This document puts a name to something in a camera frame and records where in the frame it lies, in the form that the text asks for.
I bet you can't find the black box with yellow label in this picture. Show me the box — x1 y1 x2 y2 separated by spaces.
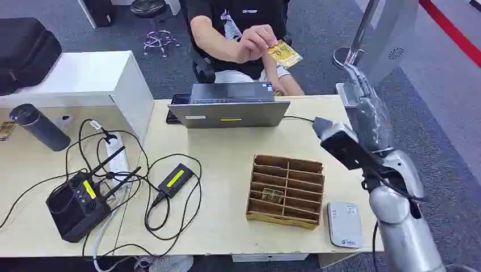
151 163 195 208

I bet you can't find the black keyboard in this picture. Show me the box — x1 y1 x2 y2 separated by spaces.
166 93 192 125

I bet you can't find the white cable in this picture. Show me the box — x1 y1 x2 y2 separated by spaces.
92 189 130 272

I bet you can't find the black cabinet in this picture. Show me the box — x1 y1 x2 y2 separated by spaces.
77 0 116 29

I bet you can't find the white cabinet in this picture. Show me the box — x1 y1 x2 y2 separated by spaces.
0 50 155 145

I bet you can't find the red floor tape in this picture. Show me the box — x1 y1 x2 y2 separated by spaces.
419 0 481 69

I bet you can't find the silver metal stand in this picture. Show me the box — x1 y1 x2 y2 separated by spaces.
332 0 420 89

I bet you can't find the white desk drawer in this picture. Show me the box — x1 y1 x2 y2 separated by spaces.
232 253 310 263

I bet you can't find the black bag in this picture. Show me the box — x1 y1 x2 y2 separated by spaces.
0 16 63 97

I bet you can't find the wooden card box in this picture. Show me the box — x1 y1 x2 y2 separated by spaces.
246 154 326 231

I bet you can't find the white portable router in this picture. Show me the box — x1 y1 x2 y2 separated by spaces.
326 201 364 249

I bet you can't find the person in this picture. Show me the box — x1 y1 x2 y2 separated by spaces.
185 0 306 97

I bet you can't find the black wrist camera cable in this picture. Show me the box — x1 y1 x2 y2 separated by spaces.
360 165 427 205

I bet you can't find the black laptop cable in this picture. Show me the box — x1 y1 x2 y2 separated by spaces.
282 115 315 124

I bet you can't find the black thermos bottle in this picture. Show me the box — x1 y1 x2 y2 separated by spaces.
9 103 71 152

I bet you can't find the long black cable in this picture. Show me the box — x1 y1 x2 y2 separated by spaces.
65 118 151 196
144 153 204 242
82 225 181 260
0 171 82 231

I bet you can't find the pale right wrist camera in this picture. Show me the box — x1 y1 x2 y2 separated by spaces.
313 116 384 172

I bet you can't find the person's right hand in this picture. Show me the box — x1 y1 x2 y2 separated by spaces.
234 24 280 64

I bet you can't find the white power strip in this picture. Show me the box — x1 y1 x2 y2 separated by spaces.
104 132 131 189

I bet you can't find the grey laptop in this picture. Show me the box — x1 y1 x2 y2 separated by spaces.
168 82 291 130

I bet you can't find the black remote controller with antennas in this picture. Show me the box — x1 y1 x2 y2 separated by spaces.
45 145 142 244

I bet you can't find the black stool with chrome base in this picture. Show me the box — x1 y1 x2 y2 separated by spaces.
130 0 182 60

